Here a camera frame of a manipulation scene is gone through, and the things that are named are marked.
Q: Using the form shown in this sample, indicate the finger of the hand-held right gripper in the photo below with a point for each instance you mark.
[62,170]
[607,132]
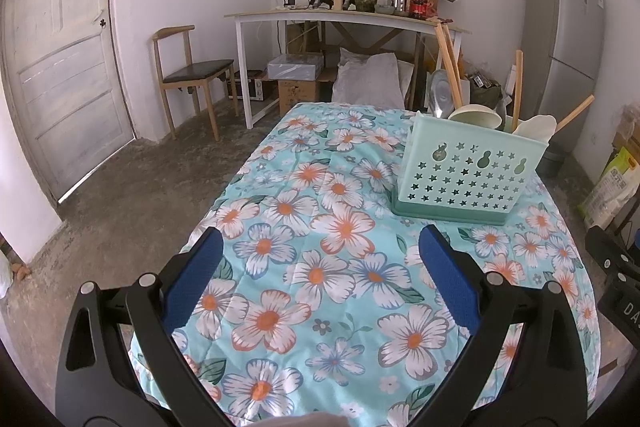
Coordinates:
[612,259]

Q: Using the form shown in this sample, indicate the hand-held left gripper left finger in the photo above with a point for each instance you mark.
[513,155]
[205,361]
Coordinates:
[195,277]

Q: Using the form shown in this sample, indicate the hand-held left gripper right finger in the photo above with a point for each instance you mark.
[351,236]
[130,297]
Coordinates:
[450,277]

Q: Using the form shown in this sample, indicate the green plastic utensil holder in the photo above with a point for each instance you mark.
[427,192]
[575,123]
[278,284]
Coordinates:
[465,177]

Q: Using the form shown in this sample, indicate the white rice paddle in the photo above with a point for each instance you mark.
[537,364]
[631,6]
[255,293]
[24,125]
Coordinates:
[537,127]

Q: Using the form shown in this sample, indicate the pale green bowl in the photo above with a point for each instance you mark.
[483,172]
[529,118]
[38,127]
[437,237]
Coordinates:
[475,117]

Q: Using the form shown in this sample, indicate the bunch of wooden chopsticks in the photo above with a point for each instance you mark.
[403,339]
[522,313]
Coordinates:
[518,82]

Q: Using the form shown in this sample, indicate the yellow green rice bag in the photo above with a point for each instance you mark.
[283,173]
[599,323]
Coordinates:
[612,192]

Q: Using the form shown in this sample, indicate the grey rice cooker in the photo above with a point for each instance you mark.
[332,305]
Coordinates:
[550,162]

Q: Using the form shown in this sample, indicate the floral blue blanket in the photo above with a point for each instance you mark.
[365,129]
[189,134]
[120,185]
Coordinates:
[325,257]

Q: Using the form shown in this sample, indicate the open cardboard box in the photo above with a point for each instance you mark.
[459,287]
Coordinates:
[627,132]

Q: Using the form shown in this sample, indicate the small white oven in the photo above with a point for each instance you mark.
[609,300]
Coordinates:
[247,86]

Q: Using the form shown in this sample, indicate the wooden chair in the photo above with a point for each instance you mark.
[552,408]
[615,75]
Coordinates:
[197,72]

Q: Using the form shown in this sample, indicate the white sack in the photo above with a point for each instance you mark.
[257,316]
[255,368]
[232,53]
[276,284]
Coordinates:
[370,77]

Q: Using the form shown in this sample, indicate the grey refrigerator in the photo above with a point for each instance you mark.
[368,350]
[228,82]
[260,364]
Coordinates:
[565,47]

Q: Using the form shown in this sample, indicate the white door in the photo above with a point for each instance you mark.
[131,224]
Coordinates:
[65,57]

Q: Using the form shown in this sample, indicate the white desk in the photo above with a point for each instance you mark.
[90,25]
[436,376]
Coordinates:
[325,14]

